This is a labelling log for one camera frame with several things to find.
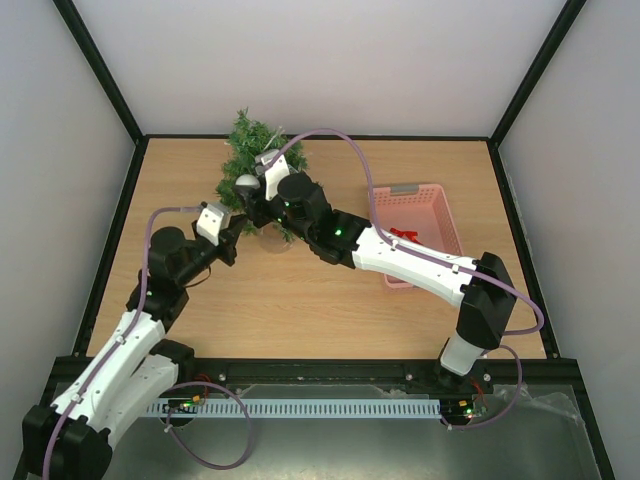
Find white ball ornament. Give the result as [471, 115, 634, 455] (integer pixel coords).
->
[235, 174, 260, 189]

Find small green christmas tree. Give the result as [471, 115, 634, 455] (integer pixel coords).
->
[214, 107, 326, 245]

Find clear string lights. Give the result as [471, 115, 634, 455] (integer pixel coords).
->
[228, 122, 288, 173]

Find pink plastic basket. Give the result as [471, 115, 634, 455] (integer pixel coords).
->
[373, 184, 463, 256]

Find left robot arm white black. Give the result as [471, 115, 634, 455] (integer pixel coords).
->
[22, 204, 247, 479]

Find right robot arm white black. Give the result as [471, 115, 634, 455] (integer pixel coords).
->
[233, 173, 516, 392]

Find red ribbon bow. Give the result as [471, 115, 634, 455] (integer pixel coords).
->
[390, 228, 419, 244]

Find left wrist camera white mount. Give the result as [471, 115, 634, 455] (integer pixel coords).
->
[195, 202, 231, 246]

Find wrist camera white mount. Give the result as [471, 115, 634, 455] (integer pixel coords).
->
[195, 202, 231, 246]
[254, 150, 290, 201]

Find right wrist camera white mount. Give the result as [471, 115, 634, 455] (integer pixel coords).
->
[254, 150, 290, 201]

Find purple floor cable loop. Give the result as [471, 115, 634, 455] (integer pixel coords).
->
[162, 382, 252, 471]

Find light blue cable duct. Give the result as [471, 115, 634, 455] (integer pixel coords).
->
[173, 398, 441, 420]

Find black aluminium rail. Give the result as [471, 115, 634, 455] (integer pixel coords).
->
[49, 357, 581, 396]

